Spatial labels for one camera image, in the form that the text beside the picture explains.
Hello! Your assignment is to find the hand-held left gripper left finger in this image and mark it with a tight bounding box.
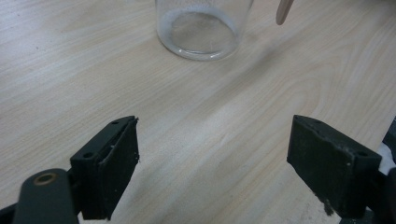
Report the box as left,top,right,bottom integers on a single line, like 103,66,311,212
68,115,141,221

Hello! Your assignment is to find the clear glass jar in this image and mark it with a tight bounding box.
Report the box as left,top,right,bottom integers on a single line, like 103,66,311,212
154,0,255,62

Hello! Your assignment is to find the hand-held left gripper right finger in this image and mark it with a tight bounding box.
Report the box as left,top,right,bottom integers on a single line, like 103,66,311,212
286,114,383,219

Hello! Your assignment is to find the light wooden stick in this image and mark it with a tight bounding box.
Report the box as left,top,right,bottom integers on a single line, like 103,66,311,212
276,0,295,26

